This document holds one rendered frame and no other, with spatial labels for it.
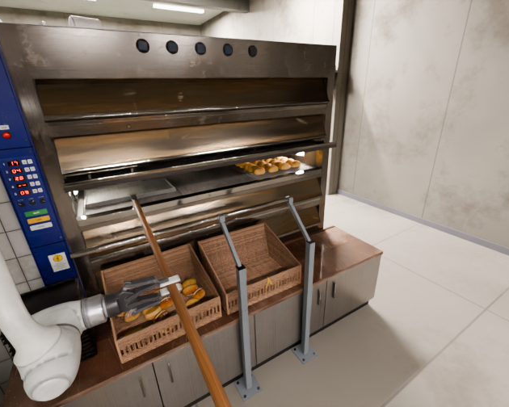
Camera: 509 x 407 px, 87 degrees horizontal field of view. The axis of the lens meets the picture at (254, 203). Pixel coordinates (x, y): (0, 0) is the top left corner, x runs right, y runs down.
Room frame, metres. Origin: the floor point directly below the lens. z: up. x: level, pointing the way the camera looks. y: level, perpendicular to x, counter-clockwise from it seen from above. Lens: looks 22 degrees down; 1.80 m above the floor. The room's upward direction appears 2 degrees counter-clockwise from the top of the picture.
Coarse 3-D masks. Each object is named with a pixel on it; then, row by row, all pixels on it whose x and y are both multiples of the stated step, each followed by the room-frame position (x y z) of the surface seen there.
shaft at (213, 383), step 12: (144, 216) 1.31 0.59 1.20; (144, 228) 1.19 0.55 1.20; (156, 252) 0.96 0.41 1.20; (168, 276) 0.80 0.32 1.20; (168, 288) 0.74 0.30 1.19; (180, 300) 0.67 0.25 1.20; (180, 312) 0.63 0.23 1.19; (192, 324) 0.58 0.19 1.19; (192, 336) 0.54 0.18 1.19; (192, 348) 0.51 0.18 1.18; (204, 348) 0.50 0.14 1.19; (204, 360) 0.47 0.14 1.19; (204, 372) 0.44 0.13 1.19; (216, 372) 0.44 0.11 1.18; (216, 384) 0.41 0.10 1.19; (216, 396) 0.38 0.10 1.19
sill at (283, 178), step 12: (264, 180) 1.95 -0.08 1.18; (276, 180) 2.00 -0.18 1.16; (204, 192) 1.73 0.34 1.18; (216, 192) 1.75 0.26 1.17; (228, 192) 1.79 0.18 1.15; (144, 204) 1.54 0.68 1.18; (156, 204) 1.55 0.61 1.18; (168, 204) 1.58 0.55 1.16; (84, 216) 1.39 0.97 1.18; (96, 216) 1.39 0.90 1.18; (108, 216) 1.42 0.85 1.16; (120, 216) 1.45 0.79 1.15
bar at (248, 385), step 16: (256, 208) 1.47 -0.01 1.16; (192, 224) 1.28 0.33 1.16; (224, 224) 1.34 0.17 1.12; (128, 240) 1.12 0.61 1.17; (80, 256) 1.02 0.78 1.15; (240, 272) 1.16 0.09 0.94; (240, 288) 1.15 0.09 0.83; (304, 288) 1.42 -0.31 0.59; (240, 304) 1.16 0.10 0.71; (304, 304) 1.41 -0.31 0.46; (240, 320) 1.18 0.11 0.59; (304, 320) 1.41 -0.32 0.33; (304, 336) 1.40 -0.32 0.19; (304, 352) 1.39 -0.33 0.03; (240, 384) 1.19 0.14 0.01; (256, 384) 1.19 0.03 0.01
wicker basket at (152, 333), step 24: (144, 264) 1.44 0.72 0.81; (168, 264) 1.50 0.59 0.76; (192, 264) 1.57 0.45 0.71; (120, 288) 1.34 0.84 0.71; (192, 312) 1.13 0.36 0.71; (216, 312) 1.20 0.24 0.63; (120, 336) 1.09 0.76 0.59; (144, 336) 1.00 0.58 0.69; (168, 336) 1.08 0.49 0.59; (120, 360) 0.93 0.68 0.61
